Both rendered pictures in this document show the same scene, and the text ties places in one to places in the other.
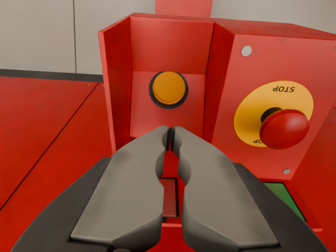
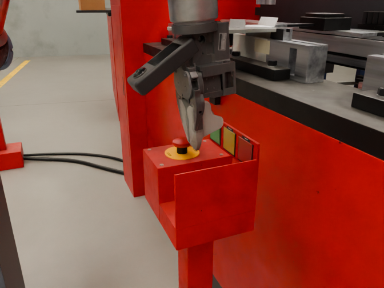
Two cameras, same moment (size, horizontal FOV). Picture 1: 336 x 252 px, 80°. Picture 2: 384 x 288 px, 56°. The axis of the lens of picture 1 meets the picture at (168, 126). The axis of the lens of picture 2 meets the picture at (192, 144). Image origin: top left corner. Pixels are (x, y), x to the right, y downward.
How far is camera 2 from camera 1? 0.57 m
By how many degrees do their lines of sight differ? 58
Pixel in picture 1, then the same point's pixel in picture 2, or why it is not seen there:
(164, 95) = not seen: hidden behind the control
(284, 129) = (180, 140)
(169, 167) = (296, 220)
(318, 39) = (148, 155)
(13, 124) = not seen: outside the picture
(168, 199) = (240, 146)
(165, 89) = not seen: hidden behind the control
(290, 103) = (173, 151)
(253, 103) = (179, 157)
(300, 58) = (156, 156)
